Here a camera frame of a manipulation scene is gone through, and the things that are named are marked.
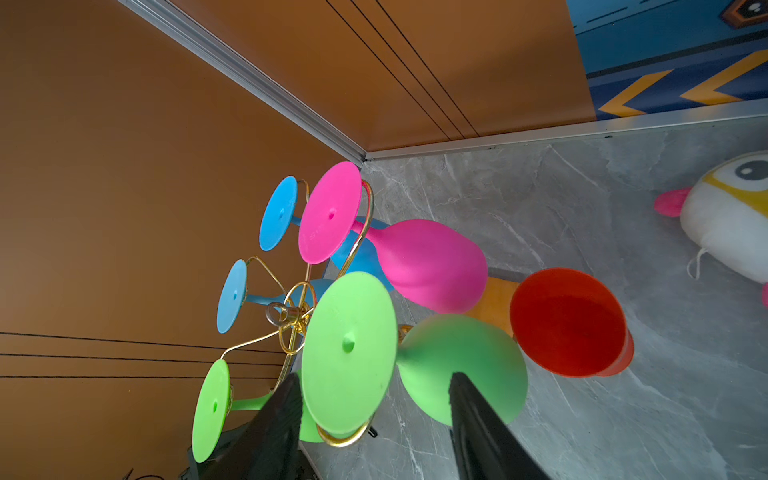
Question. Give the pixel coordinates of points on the blue wine glass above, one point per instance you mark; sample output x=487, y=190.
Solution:
x=234, y=295
x=279, y=215

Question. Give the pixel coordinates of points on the green wine glass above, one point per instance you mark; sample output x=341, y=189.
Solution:
x=353, y=348
x=212, y=410

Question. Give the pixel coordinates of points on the blue wine glass back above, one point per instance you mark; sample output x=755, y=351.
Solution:
x=279, y=215

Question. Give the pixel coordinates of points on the wooden rack base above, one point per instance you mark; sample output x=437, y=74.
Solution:
x=494, y=306

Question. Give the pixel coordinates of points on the green wine glass front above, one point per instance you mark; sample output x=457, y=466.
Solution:
x=212, y=410

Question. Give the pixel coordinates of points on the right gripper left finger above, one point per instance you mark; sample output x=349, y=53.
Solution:
x=268, y=448

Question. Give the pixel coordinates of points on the pink wine glass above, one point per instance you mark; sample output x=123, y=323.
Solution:
x=426, y=261

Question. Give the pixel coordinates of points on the red wine glass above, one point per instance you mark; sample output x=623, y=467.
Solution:
x=571, y=324

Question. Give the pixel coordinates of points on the blue wine glass left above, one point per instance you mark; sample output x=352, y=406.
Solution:
x=234, y=295

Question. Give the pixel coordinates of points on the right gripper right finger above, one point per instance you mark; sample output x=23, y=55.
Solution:
x=483, y=446

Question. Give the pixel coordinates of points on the gold wire glass rack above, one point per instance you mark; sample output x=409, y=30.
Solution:
x=296, y=318

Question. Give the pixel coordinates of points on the white plush bird toy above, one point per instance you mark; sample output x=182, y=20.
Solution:
x=725, y=214

